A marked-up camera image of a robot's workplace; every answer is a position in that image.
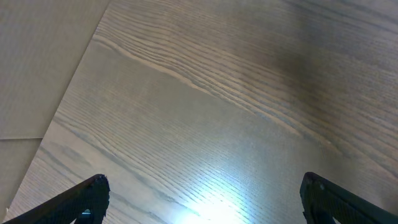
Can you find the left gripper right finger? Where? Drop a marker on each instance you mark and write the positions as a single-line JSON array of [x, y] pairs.
[[325, 202]]

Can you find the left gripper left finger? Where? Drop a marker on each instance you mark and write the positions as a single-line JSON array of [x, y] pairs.
[[86, 202]]

